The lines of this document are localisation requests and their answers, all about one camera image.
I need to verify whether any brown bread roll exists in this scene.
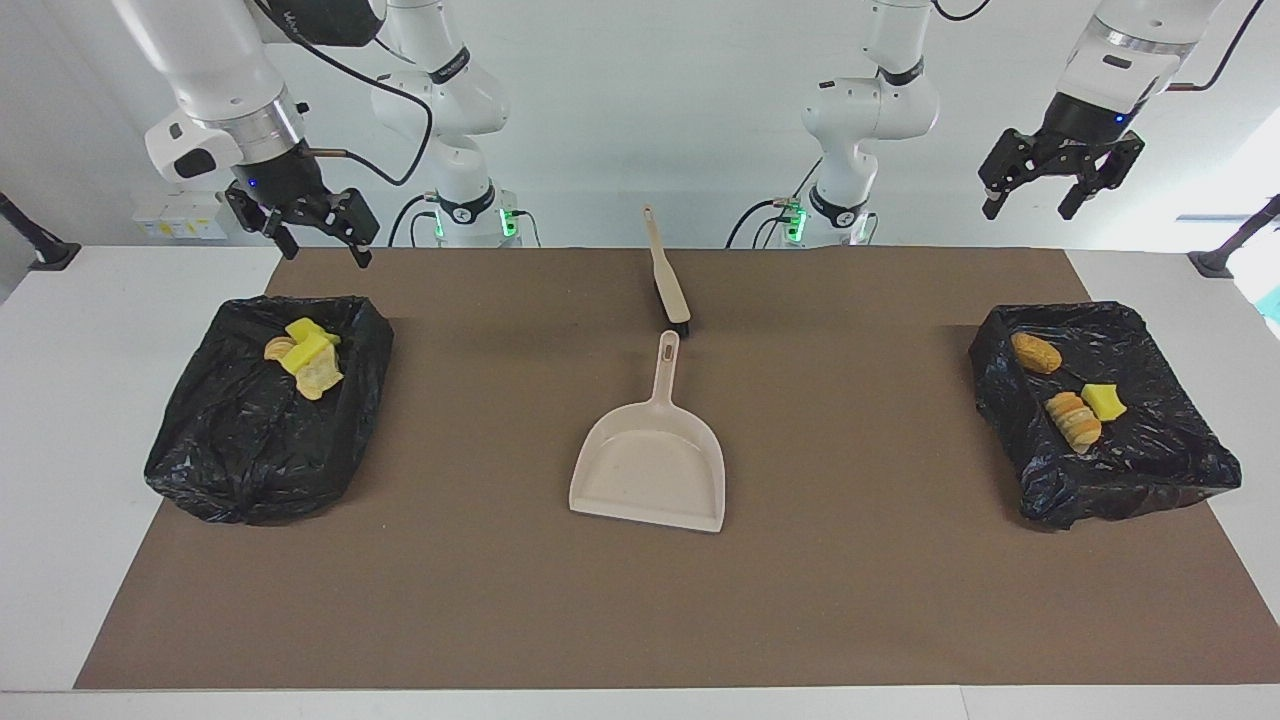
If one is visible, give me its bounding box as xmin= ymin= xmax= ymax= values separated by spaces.
xmin=1010 ymin=332 xmax=1064 ymax=376

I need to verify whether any beige hand brush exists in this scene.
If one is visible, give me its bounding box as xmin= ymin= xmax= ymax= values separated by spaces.
xmin=642 ymin=204 xmax=693 ymax=336

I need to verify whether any beige plastic dustpan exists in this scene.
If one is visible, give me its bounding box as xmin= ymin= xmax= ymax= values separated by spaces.
xmin=568 ymin=330 xmax=727 ymax=534

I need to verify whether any black bag lined bin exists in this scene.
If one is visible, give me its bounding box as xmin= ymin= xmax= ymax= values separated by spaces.
xmin=144 ymin=294 xmax=395 ymax=526
xmin=968 ymin=300 xmax=1243 ymax=531

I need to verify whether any black clamp stand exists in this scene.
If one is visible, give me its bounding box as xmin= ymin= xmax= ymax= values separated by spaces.
xmin=1188 ymin=193 xmax=1280 ymax=279
xmin=0 ymin=190 xmax=83 ymax=272

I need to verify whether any brown table mat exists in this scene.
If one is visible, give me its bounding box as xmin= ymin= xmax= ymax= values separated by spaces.
xmin=75 ymin=247 xmax=1280 ymax=691

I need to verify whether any black base cable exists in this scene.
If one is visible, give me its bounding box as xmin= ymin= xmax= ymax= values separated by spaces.
xmin=388 ymin=192 xmax=441 ymax=248
xmin=727 ymin=197 xmax=801 ymax=248

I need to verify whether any white wall socket box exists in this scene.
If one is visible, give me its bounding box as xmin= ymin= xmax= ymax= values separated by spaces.
xmin=132 ymin=190 xmax=233 ymax=241

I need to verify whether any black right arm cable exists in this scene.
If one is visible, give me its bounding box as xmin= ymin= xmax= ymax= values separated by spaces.
xmin=250 ymin=0 xmax=437 ymax=189

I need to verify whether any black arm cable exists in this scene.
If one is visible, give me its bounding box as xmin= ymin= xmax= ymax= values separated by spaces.
xmin=250 ymin=0 xmax=437 ymax=189
xmin=930 ymin=0 xmax=1267 ymax=93

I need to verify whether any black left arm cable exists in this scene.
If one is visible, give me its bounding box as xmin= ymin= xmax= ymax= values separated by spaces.
xmin=930 ymin=0 xmax=1267 ymax=93

